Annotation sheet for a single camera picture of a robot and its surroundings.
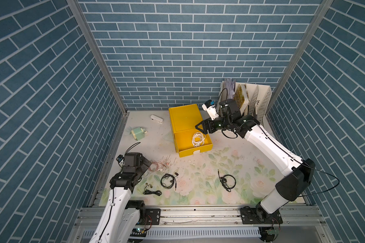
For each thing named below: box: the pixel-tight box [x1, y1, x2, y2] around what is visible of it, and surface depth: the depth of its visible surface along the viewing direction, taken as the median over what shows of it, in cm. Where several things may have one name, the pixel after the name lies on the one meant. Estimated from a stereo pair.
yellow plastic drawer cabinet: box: [168, 103, 213, 158], surface depth 87 cm
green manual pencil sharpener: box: [130, 127, 149, 141], surface depth 101 cm
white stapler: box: [150, 114, 164, 125], surface depth 115 cm
